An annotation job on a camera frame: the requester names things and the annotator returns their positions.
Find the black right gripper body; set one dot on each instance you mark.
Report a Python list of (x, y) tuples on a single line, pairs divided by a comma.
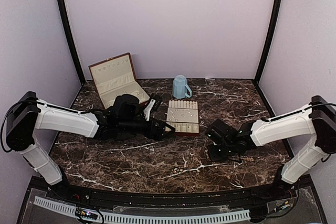
[(229, 144)]

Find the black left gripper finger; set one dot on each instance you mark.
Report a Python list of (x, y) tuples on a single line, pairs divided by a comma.
[(163, 135), (166, 127)]

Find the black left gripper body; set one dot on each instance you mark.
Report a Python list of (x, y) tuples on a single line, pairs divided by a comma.
[(127, 126)]

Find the red jewelry display tray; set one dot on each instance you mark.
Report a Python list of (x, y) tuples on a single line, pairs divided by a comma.
[(183, 116)]

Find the light blue faceted mug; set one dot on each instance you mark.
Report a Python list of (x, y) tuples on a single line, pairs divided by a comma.
[(181, 89)]

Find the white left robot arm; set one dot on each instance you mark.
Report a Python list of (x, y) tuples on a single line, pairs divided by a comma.
[(29, 114)]

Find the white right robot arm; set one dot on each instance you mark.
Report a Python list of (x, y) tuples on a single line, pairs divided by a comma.
[(315, 119)]

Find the open red jewelry box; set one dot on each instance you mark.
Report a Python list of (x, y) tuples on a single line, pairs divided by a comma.
[(116, 76)]

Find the white perforated cable rail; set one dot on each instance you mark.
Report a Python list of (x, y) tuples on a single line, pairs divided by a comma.
[(87, 215)]

